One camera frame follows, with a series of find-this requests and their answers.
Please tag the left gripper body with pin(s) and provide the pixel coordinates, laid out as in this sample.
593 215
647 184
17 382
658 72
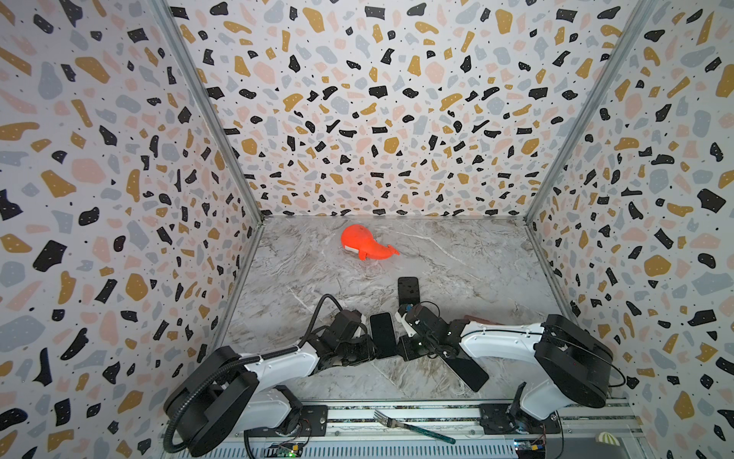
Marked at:
356 351

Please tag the metal fork green handle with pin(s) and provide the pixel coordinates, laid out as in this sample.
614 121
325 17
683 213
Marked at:
389 422

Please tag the red whale toy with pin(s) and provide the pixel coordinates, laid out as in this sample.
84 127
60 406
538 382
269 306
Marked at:
359 239

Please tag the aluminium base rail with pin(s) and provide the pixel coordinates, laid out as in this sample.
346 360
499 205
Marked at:
435 429

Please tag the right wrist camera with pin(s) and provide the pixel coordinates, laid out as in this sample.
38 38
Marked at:
406 326

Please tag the black smartphone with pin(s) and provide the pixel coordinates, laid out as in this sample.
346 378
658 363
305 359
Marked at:
472 374
383 335

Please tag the green circuit board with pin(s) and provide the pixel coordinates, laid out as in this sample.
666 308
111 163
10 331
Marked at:
286 450

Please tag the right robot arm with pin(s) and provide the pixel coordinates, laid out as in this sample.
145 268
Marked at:
576 366

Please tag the white striped round object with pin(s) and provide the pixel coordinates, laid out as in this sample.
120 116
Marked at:
607 438

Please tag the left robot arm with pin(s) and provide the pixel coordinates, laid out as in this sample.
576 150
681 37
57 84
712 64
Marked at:
232 392

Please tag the black phone case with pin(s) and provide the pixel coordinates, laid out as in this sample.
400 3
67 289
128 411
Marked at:
408 291

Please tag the black smartphone right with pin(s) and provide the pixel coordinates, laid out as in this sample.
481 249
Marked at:
472 374

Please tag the black smartphone front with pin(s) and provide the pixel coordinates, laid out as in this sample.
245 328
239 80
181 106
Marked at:
383 335

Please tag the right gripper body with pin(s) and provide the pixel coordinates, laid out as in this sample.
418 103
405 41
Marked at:
421 337

